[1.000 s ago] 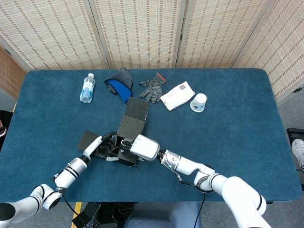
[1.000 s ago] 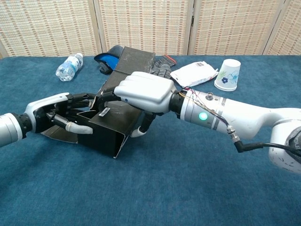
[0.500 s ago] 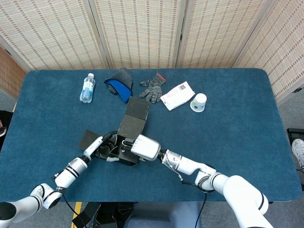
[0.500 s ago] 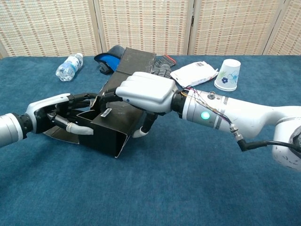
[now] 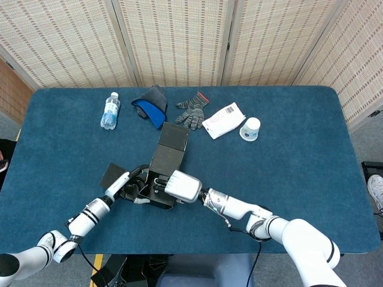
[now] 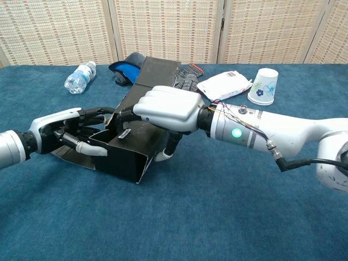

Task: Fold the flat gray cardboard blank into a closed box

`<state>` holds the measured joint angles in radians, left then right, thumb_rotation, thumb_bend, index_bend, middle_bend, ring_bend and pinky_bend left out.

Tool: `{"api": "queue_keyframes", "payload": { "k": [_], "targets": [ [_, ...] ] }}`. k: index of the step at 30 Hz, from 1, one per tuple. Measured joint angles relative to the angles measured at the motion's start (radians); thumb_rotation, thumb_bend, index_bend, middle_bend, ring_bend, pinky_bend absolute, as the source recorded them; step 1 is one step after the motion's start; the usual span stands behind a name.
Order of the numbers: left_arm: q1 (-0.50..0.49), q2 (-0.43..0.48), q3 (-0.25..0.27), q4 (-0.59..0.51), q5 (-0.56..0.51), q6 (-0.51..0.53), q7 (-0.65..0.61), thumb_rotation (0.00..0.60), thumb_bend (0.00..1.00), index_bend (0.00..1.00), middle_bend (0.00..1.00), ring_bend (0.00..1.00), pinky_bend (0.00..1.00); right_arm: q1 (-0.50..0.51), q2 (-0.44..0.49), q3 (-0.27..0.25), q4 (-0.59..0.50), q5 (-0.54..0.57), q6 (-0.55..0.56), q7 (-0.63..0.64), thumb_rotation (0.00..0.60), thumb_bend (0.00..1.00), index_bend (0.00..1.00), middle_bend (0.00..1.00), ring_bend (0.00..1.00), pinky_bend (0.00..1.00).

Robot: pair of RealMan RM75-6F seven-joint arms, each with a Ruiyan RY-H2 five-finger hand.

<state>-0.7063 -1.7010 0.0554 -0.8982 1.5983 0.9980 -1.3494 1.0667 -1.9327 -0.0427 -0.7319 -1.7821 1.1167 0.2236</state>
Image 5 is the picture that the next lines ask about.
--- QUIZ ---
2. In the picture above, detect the person in black clothes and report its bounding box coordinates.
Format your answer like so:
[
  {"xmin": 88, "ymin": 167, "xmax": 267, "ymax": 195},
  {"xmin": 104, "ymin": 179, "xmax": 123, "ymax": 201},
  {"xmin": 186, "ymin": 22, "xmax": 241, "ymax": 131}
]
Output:
[{"xmin": 0, "ymin": 139, "xmax": 17, "ymax": 192}]

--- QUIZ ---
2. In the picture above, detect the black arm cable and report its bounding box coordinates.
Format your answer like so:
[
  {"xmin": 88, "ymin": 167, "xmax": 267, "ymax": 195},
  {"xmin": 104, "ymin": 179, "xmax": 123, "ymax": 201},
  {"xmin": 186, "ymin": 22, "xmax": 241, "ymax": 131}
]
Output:
[
  {"xmin": 223, "ymin": 219, "xmax": 264, "ymax": 287},
  {"xmin": 77, "ymin": 249, "xmax": 102, "ymax": 276}
]

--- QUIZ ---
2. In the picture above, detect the clear plastic water bottle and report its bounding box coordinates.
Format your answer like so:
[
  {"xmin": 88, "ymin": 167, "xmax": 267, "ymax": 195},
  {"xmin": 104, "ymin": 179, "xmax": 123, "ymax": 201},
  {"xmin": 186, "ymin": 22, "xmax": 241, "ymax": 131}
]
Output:
[{"xmin": 100, "ymin": 91, "xmax": 121, "ymax": 130}]

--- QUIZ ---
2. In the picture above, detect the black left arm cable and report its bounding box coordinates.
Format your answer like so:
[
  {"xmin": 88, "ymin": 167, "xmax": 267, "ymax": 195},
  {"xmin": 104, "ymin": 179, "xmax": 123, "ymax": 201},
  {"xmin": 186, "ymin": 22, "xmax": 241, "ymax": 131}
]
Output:
[{"xmin": 77, "ymin": 249, "xmax": 102, "ymax": 276}]

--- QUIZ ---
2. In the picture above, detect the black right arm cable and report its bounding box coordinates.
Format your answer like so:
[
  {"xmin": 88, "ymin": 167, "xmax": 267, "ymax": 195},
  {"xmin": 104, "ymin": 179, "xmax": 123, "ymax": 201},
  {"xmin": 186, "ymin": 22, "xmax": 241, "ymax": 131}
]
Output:
[{"xmin": 223, "ymin": 219, "xmax": 264, "ymax": 287}]

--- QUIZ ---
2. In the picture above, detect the white plastic package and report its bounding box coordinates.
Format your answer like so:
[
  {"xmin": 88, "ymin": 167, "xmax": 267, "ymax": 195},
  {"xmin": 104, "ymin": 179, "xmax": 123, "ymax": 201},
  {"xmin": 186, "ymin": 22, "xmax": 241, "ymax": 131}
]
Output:
[{"xmin": 202, "ymin": 102, "xmax": 247, "ymax": 141}]

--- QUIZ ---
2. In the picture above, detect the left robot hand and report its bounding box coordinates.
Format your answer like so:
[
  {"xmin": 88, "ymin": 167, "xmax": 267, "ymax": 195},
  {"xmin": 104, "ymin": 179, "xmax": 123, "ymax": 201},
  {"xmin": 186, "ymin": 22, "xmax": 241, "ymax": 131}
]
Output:
[{"xmin": 104, "ymin": 164, "xmax": 151, "ymax": 206}]

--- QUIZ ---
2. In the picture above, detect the woven folding screen panel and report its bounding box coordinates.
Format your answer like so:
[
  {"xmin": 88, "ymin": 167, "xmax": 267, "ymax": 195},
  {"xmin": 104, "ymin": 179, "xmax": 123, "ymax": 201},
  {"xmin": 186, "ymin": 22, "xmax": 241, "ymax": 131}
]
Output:
[
  {"xmin": 221, "ymin": 0, "xmax": 349, "ymax": 87},
  {"xmin": 112, "ymin": 0, "xmax": 236, "ymax": 87},
  {"xmin": 294, "ymin": 0, "xmax": 383, "ymax": 126},
  {"xmin": 0, "ymin": 0, "xmax": 134, "ymax": 89}
]

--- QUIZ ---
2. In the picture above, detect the grey knit glove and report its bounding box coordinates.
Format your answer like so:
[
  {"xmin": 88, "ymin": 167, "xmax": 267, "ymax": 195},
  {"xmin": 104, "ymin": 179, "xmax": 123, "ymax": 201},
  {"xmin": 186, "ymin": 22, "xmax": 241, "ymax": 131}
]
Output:
[{"xmin": 175, "ymin": 91, "xmax": 210, "ymax": 132}]

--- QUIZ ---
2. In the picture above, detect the black crate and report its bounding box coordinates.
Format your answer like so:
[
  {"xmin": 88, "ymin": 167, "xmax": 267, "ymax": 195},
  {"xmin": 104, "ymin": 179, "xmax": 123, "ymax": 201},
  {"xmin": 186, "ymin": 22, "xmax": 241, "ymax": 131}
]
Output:
[{"xmin": 361, "ymin": 160, "xmax": 383, "ymax": 182}]

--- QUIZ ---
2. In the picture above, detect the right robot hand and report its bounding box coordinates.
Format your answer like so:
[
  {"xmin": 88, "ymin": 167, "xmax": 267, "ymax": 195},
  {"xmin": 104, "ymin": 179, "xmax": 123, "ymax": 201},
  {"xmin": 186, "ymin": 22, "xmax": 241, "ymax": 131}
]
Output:
[{"xmin": 153, "ymin": 169, "xmax": 203, "ymax": 204}]

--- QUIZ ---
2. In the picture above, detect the black paper box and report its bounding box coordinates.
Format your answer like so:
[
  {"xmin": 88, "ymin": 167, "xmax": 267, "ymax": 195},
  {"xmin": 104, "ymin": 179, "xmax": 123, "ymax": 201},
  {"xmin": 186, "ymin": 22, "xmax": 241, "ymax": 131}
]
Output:
[{"xmin": 99, "ymin": 121, "xmax": 190, "ymax": 210}]

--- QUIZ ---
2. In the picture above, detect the grey and blue cloth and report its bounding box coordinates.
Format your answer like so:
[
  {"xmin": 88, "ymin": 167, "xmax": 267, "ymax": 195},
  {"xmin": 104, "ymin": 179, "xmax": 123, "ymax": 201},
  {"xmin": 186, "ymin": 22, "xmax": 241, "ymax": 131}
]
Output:
[{"xmin": 130, "ymin": 84, "xmax": 168, "ymax": 130}]

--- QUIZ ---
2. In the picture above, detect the brown woven screen panel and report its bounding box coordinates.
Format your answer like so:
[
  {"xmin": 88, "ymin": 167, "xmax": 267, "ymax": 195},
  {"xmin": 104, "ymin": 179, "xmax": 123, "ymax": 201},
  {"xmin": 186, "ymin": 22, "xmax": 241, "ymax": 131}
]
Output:
[{"xmin": 0, "ymin": 56, "xmax": 35, "ymax": 126}]

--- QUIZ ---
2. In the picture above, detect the white sneaker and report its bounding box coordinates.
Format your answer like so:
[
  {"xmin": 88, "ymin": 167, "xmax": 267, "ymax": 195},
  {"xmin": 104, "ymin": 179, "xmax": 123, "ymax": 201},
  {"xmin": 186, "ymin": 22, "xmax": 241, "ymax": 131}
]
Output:
[{"xmin": 366, "ymin": 175, "xmax": 383, "ymax": 215}]

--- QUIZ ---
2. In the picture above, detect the white floral paper cup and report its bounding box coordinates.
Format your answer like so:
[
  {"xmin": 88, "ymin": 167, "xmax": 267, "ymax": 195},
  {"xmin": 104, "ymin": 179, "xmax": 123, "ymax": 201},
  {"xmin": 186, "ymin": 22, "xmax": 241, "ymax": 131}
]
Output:
[{"xmin": 239, "ymin": 117, "xmax": 262, "ymax": 142}]

